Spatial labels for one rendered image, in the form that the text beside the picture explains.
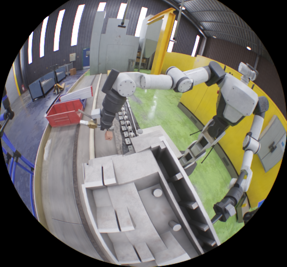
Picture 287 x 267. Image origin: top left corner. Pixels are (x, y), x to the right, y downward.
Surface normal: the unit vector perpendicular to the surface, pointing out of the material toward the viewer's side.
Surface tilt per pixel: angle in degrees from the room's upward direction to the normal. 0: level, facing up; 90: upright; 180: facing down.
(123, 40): 90
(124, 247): 32
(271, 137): 90
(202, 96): 90
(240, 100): 100
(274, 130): 90
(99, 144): 0
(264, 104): 67
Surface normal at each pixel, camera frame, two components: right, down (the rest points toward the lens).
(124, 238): 0.02, -0.69
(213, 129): -0.94, 0.26
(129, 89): 0.35, 0.68
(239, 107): -0.62, 0.58
